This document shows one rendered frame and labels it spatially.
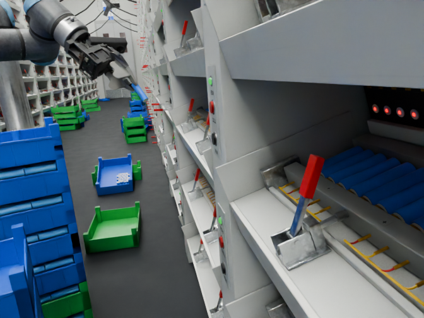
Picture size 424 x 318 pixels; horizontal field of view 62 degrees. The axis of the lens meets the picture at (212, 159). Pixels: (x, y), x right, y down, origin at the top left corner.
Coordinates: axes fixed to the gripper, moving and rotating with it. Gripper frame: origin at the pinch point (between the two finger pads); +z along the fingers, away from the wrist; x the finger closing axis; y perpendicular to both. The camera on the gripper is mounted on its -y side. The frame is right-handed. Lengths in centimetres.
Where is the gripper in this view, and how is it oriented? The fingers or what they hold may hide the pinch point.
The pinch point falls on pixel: (134, 83)
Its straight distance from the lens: 107.8
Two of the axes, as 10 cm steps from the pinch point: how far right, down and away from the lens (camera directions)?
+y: -4.9, 5.3, -6.9
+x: 4.6, -5.1, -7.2
